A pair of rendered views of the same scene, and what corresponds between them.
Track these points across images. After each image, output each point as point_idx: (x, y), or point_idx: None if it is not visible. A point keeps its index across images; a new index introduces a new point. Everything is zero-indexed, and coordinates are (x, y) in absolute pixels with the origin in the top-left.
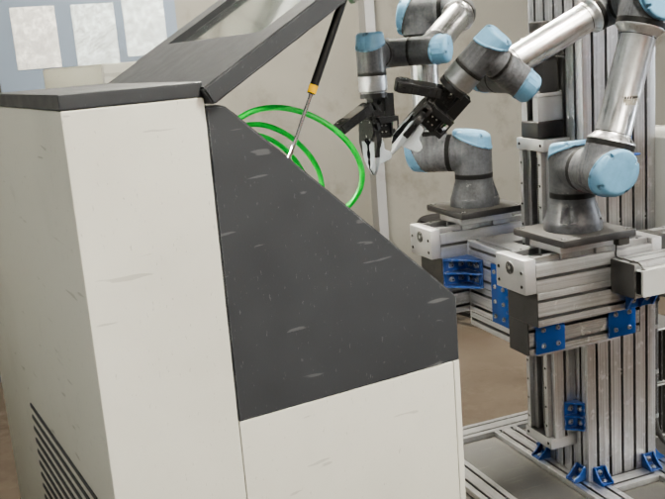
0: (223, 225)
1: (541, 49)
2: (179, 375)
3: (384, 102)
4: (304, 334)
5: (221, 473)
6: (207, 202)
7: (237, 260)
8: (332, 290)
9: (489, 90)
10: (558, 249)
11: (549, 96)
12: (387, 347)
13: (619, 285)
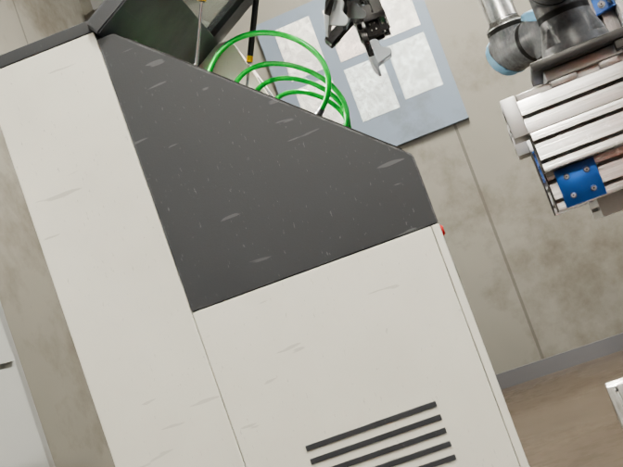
0: (134, 134)
1: None
2: (123, 274)
3: (368, 2)
4: (239, 220)
5: (184, 363)
6: (115, 118)
7: (155, 163)
8: (259, 173)
9: None
10: (544, 77)
11: None
12: (339, 220)
13: None
